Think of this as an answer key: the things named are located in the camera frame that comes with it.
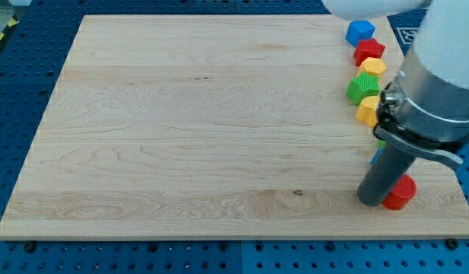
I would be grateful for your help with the small blue block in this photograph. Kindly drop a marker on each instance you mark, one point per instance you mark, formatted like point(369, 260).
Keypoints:
point(375, 157)

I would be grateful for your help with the black board screw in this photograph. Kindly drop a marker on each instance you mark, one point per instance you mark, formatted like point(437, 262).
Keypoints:
point(452, 244)
point(29, 247)

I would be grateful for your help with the black board screw right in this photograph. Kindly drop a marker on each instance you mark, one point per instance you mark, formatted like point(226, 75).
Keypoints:
point(452, 244)

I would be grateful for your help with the yellow hexagon block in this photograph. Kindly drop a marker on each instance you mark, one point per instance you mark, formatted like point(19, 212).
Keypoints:
point(372, 66)

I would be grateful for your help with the blue cube block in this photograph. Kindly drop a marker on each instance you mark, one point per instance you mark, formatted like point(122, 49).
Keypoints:
point(359, 30)

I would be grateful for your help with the black board screw left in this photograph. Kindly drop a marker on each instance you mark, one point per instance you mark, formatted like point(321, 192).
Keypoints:
point(29, 247)

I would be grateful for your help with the red cylinder block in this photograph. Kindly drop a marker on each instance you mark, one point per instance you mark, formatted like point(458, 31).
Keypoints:
point(401, 194)

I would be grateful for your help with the green star block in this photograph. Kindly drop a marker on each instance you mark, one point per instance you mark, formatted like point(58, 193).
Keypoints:
point(362, 86)

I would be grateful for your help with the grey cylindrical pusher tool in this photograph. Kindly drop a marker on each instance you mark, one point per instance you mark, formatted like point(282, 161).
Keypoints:
point(383, 175)

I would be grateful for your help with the red star block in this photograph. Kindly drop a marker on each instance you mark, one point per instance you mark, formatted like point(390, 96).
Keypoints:
point(368, 48)

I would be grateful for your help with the white fiducial marker tag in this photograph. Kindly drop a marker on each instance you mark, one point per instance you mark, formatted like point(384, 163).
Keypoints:
point(407, 34)

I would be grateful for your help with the wooden board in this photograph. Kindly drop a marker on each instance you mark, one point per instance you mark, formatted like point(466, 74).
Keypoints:
point(204, 127)

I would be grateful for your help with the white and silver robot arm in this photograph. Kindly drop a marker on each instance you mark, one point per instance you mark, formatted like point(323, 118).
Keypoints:
point(424, 111)

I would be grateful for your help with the yellow half-round block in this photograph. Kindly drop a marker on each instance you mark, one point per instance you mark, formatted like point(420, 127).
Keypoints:
point(366, 111)

